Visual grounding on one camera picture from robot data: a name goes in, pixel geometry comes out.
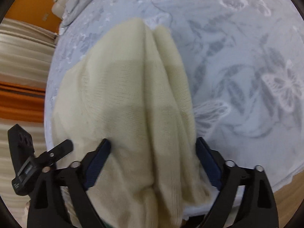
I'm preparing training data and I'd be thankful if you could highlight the cream knitted sweater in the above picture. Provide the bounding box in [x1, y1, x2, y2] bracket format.
[51, 18, 211, 227]

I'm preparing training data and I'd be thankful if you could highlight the beige pleated curtain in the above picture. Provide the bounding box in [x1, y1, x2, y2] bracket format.
[1, 19, 55, 226]

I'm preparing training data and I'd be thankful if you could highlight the light blue butterfly bedspread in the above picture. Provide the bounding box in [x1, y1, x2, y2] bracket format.
[44, 0, 304, 215]

